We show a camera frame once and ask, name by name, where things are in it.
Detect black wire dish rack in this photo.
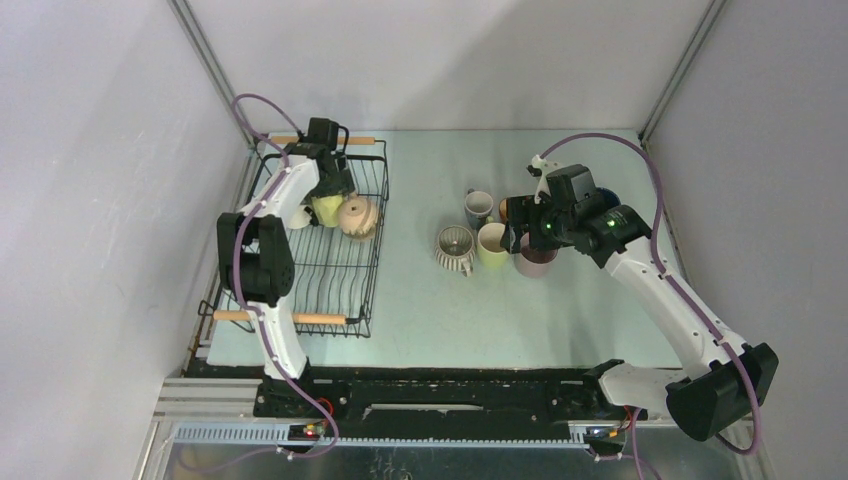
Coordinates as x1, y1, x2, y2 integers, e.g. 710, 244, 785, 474
198, 136, 390, 339

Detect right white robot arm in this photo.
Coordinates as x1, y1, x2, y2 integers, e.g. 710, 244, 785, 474
501, 157, 779, 441

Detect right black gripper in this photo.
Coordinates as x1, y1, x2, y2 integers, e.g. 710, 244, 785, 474
499, 195, 574, 255

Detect peach teapot-shaped cup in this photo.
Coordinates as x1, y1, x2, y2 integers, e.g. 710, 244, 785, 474
337, 196, 380, 241

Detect white ribbed mug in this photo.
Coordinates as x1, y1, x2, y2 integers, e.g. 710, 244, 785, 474
434, 225, 476, 277

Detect small orange cup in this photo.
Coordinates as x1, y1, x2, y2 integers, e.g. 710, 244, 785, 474
498, 198, 509, 224

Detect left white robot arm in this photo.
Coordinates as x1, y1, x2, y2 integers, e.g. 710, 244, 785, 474
216, 117, 355, 417

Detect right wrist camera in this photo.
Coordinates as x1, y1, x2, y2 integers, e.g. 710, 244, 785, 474
527, 155, 563, 204

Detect mauve cup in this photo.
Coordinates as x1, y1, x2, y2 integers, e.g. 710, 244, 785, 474
513, 234, 558, 278

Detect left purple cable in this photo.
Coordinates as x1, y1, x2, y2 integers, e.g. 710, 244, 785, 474
229, 93, 340, 461

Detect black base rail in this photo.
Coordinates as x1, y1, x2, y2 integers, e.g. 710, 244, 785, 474
253, 367, 629, 443

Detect light green cup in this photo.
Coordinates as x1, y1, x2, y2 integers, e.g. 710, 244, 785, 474
477, 217, 510, 269

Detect grey-blue small cup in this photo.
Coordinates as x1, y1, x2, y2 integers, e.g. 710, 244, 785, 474
463, 189, 494, 231

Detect dark blue mug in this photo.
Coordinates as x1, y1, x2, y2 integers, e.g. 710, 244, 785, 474
597, 187, 621, 209

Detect yellow-green cup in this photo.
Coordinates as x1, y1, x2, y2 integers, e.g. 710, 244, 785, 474
311, 195, 345, 228

